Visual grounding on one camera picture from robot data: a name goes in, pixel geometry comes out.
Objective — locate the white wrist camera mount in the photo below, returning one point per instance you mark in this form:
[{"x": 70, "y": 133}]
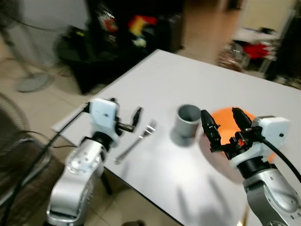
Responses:
[
  {"x": 103, "y": 117},
  {"x": 273, "y": 134}
]

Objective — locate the black shelf unit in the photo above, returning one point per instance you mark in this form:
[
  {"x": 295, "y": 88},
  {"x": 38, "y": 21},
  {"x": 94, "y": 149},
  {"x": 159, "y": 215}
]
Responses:
[{"x": 289, "y": 52}]

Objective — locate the clear bag with red pack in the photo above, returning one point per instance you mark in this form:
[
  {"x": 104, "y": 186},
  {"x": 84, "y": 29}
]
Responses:
[{"x": 109, "y": 22}]

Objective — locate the orange plate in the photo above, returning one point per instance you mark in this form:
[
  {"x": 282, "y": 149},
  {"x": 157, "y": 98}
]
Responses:
[{"x": 225, "y": 122}]

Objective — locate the black low table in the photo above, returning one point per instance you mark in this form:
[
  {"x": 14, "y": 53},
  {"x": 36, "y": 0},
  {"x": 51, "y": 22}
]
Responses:
[{"x": 94, "y": 66}]

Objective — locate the silver metal fork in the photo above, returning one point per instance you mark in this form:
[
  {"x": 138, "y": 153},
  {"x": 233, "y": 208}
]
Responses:
[{"x": 136, "y": 143}]

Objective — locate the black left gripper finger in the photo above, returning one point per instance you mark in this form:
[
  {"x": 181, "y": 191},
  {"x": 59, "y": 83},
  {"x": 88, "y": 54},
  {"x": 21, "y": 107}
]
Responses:
[
  {"x": 113, "y": 100},
  {"x": 137, "y": 117}
]

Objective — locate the red cloth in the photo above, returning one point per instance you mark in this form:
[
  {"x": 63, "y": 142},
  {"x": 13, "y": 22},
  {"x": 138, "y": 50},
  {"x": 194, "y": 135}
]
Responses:
[{"x": 257, "y": 50}]

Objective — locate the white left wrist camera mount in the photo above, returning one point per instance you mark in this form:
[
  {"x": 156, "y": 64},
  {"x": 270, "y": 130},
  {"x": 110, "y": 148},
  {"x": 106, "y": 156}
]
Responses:
[{"x": 103, "y": 117}]

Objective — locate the grey standing fan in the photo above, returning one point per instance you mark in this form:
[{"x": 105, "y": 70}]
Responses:
[{"x": 35, "y": 82}]

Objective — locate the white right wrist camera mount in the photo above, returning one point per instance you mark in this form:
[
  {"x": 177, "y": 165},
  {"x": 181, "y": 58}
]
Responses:
[{"x": 273, "y": 134}]

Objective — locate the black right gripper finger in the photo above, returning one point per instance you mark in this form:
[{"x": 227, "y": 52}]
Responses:
[
  {"x": 211, "y": 132},
  {"x": 242, "y": 121}
]

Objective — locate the patterned woven basket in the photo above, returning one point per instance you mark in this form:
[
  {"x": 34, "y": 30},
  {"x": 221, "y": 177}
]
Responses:
[{"x": 231, "y": 55}]

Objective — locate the white framed rack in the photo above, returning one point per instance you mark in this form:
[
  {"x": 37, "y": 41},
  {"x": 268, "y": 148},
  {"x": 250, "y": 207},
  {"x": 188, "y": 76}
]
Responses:
[{"x": 263, "y": 19}]

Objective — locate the black round fan grille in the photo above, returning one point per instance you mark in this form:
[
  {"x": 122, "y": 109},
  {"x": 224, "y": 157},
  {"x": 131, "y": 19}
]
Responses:
[{"x": 11, "y": 117}]

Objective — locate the grey cup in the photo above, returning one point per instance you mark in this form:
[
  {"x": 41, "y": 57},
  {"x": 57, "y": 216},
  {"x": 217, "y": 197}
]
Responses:
[{"x": 188, "y": 125}]

